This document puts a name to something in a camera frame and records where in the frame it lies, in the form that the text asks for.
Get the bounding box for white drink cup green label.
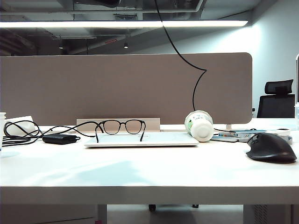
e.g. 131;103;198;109
184;110;214;142

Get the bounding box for brown desk partition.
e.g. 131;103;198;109
0;52;254;126

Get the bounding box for narrow white desk leg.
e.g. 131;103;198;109
97;204;108;224

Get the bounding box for wide white desk leg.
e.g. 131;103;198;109
242;204;292;224

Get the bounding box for silver closed laptop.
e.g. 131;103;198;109
84;131;199;148

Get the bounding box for black-rimmed eyeglasses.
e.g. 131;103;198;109
95;119;147;143

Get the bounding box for black power adapter brick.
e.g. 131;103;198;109
42;133;82;145

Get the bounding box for blue-grey USB hub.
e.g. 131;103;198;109
233;129;267;133

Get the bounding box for long ceiling light strip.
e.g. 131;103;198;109
0;20;249;29

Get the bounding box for white plastic device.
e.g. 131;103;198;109
6;115;41;137

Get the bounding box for black mesh office chair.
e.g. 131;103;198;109
256;78;296;119

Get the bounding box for black computer mouse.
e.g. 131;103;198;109
245;132;298;164

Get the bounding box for clear plastic food container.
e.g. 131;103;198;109
293;103;299;131

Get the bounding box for white paper cup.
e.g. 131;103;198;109
0;112;7;149

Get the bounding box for thin black adapter cable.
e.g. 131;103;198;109
43;120;105;140

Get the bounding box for thick black power cord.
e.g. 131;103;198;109
3;120;44;147

